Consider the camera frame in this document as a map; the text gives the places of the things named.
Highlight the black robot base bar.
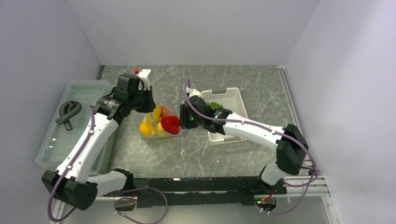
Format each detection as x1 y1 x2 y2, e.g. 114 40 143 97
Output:
103 176 287 208

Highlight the yellow lemon front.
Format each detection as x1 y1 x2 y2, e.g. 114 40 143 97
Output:
139 121 156 137

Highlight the yellow fruit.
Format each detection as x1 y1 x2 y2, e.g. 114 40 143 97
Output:
151 105 162 122

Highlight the clear plastic storage box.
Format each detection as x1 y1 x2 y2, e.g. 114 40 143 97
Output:
35 80 113 171

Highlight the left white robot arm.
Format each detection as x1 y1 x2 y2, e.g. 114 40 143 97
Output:
42 69 156 210

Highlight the pink peach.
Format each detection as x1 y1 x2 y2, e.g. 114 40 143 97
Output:
160 106 171 118

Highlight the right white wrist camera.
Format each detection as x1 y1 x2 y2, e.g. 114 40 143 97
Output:
186 88 202 98

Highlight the yellow lemon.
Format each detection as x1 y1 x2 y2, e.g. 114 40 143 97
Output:
154 122 169 138
139 121 156 137

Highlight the green leafy vegetable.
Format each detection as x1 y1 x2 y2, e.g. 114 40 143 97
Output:
207 102 223 110

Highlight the grey corrugated hose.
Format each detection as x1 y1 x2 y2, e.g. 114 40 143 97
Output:
55 100 83 132

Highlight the red bell pepper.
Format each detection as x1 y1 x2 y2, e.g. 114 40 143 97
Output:
160 116 179 135

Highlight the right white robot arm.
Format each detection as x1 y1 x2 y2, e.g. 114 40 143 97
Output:
179 96 309 194

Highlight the white plastic basket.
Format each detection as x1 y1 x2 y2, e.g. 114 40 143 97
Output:
200 87 250 146

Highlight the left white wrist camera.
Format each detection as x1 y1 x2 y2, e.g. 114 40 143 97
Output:
132 67 151 90

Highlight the clear zip top bag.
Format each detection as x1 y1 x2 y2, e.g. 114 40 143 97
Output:
139 100 183 138

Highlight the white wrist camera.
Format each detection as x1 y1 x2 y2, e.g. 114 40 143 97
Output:
132 67 151 90
186 88 202 98

